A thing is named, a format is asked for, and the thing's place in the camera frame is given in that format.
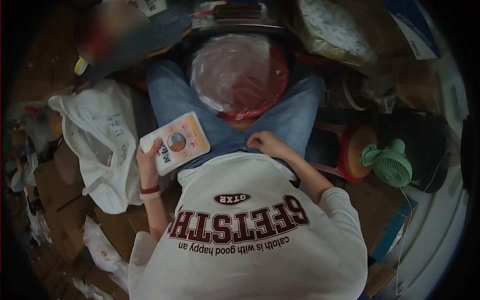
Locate person's right hand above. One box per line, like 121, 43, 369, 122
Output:
246, 130, 292, 160

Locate person's left hand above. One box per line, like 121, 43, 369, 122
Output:
136, 138, 163, 189

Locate white orange printed packet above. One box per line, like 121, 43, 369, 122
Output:
139, 111, 211, 177

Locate large white plastic bag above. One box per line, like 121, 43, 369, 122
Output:
48, 79, 145, 215

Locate person's legs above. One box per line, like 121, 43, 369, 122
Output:
145, 60, 326, 170

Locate red basin with clear plastic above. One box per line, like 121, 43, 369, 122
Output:
190, 33, 290, 120

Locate flattened brown cartons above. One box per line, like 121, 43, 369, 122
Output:
33, 142, 151, 300

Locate person's body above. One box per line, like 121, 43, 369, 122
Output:
127, 151, 369, 300

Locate red round stool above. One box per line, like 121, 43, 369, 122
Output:
310, 121, 379, 184

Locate small white plastic bag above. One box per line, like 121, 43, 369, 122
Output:
82, 216, 130, 293

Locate green handheld fan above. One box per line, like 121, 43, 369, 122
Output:
359, 139, 413, 187

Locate clear bag of white pellets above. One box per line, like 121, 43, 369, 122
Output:
296, 0, 379, 67

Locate white blue carton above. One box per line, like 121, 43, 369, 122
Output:
386, 0, 442, 61

